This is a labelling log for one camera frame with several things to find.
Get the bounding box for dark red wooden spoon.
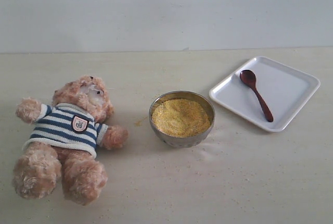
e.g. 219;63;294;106
239;69;274;122

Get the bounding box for beige teddy bear striped sweater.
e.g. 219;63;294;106
12;76;128;205

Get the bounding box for white rectangular plastic tray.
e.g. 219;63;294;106
209;56;321;132

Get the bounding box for yellow millet grains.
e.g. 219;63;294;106
152;98;211;138

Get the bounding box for metal bowl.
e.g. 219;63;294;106
149;91;215;148

